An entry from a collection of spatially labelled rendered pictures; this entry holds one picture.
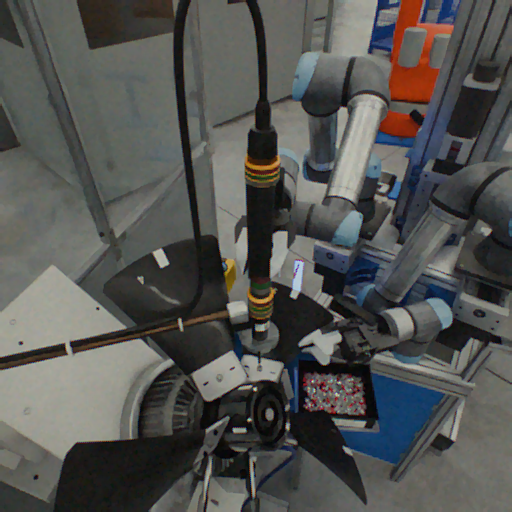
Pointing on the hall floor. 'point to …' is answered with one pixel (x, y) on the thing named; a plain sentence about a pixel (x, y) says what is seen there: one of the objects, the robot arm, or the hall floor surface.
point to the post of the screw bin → (297, 467)
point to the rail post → (426, 436)
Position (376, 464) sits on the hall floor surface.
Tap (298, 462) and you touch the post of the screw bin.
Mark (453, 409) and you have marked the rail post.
